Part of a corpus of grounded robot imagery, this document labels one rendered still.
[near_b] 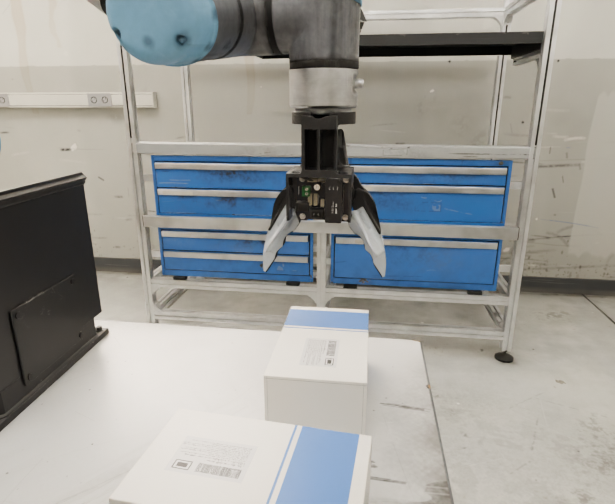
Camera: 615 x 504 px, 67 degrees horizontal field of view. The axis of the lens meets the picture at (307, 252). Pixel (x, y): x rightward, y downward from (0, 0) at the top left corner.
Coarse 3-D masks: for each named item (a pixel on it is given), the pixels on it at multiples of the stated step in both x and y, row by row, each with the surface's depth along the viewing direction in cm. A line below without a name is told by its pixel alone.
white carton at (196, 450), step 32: (192, 416) 47; (224, 416) 47; (160, 448) 43; (192, 448) 43; (224, 448) 43; (256, 448) 43; (288, 448) 43; (320, 448) 43; (352, 448) 43; (128, 480) 39; (160, 480) 39; (192, 480) 39; (224, 480) 39; (256, 480) 39; (288, 480) 39; (320, 480) 39; (352, 480) 39
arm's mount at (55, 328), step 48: (0, 192) 58; (48, 192) 66; (0, 240) 58; (48, 240) 67; (0, 288) 58; (48, 288) 67; (96, 288) 80; (0, 336) 59; (48, 336) 67; (96, 336) 80; (0, 384) 59; (48, 384) 67
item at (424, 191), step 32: (352, 160) 194; (384, 160) 192; (416, 160) 191; (448, 160) 189; (480, 160) 187; (384, 192) 196; (416, 192) 195; (448, 192) 192; (480, 192) 190; (448, 224) 197; (480, 224) 195; (352, 256) 206; (416, 256) 202; (448, 256) 201; (480, 256) 199; (448, 288) 205; (480, 288) 203
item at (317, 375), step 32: (288, 320) 68; (320, 320) 68; (352, 320) 68; (288, 352) 59; (320, 352) 59; (352, 352) 59; (288, 384) 54; (320, 384) 54; (352, 384) 53; (288, 416) 56; (320, 416) 55; (352, 416) 54
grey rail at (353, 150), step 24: (144, 144) 202; (168, 144) 201; (192, 144) 199; (216, 144) 198; (240, 144) 197; (264, 144) 196; (288, 144) 195; (360, 144) 195; (384, 144) 196; (408, 144) 196
